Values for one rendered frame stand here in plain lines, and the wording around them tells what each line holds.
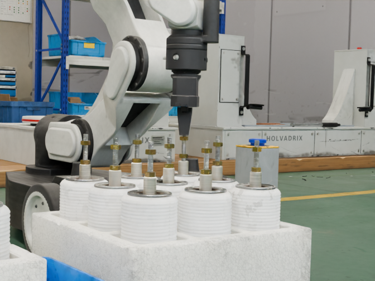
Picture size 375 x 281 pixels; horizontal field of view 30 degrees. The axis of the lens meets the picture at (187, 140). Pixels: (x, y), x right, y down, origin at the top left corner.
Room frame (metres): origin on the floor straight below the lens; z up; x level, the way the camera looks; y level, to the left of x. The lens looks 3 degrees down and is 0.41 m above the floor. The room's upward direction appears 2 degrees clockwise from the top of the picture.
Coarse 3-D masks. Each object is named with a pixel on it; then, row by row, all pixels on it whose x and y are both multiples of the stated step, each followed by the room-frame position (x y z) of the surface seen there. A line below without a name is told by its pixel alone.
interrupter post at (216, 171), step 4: (212, 168) 1.40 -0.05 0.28; (216, 168) 1.40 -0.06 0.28; (220, 168) 1.40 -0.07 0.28; (212, 172) 1.40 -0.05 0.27; (216, 172) 1.40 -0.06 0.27; (220, 172) 1.40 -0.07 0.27; (212, 176) 1.40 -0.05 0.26; (216, 176) 1.40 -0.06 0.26; (220, 176) 1.40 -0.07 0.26; (216, 180) 1.40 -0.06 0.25; (220, 180) 1.40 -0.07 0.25
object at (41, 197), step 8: (40, 184) 1.69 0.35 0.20; (48, 184) 1.69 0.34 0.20; (56, 184) 1.70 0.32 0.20; (32, 192) 1.72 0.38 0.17; (40, 192) 1.68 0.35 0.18; (48, 192) 1.65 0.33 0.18; (56, 192) 1.66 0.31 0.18; (24, 200) 1.76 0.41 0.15; (32, 200) 1.73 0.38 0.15; (40, 200) 1.71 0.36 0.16; (48, 200) 1.65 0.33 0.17; (56, 200) 1.64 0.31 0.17; (24, 208) 1.76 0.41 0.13; (32, 208) 1.74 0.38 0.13; (40, 208) 1.71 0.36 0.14; (48, 208) 1.64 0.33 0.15; (56, 208) 1.63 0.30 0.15; (24, 216) 1.75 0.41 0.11; (24, 224) 1.75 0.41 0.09; (24, 232) 1.75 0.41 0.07; (24, 240) 1.76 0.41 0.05
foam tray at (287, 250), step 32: (32, 224) 1.38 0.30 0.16; (64, 224) 1.27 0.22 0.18; (288, 224) 1.33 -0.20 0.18; (64, 256) 1.26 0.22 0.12; (96, 256) 1.16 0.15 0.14; (128, 256) 1.08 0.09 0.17; (160, 256) 1.10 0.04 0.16; (192, 256) 1.13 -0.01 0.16; (224, 256) 1.17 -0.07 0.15; (256, 256) 1.21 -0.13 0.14; (288, 256) 1.26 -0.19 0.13
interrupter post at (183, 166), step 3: (180, 162) 1.49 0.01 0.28; (183, 162) 1.49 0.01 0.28; (186, 162) 1.49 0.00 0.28; (180, 165) 1.49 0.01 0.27; (183, 165) 1.49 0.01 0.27; (186, 165) 1.49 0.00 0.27; (180, 168) 1.49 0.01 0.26; (183, 168) 1.49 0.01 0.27; (186, 168) 1.49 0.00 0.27; (180, 171) 1.49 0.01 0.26; (183, 171) 1.49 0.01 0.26; (186, 171) 1.49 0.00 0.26; (180, 174) 1.49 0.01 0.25; (183, 174) 1.49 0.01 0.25; (186, 174) 1.50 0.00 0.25
